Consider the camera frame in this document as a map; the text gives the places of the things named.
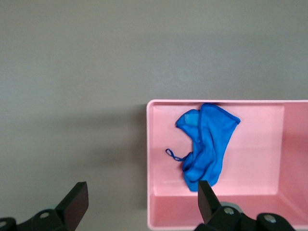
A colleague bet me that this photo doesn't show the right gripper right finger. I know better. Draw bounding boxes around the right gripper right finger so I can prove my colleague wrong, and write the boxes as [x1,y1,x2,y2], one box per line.
[197,180,295,231]

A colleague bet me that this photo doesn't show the pink plastic box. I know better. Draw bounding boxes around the pink plastic box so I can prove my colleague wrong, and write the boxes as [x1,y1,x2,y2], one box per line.
[146,99,308,231]

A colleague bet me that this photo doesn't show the blue cloth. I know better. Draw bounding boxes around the blue cloth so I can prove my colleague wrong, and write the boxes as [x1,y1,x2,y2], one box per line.
[165,103,242,193]

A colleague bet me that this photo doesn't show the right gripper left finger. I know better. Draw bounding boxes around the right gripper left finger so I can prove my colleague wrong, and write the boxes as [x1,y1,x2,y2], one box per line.
[0,181,90,231]

